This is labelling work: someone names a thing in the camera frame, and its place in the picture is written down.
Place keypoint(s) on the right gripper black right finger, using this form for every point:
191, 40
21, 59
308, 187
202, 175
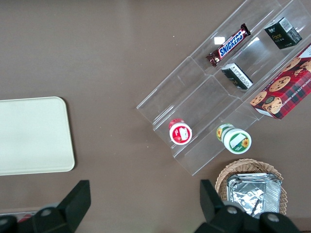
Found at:
213, 211

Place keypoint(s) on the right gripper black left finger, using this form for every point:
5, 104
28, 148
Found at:
70, 206

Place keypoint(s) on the wicker basket holding foil containers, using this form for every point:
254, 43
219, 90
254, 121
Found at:
243, 165

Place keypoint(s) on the cream rectangular plastic tray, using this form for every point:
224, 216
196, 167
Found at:
31, 136

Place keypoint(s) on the stack of foil containers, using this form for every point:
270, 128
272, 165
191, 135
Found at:
250, 194

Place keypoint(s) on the green lid sunflower jar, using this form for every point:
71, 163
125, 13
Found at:
236, 142

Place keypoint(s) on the red lid white jar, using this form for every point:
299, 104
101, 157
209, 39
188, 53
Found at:
181, 133

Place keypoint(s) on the clear acrylic stepped shelf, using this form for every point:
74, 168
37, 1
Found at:
194, 80

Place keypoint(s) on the small black box white label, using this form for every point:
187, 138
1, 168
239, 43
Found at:
236, 76

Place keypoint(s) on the red plaid cookie box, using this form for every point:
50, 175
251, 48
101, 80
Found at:
284, 92

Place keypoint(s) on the Snickers chocolate bar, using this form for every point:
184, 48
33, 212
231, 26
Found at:
229, 44

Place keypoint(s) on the black Face printed box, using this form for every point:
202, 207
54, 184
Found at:
279, 36

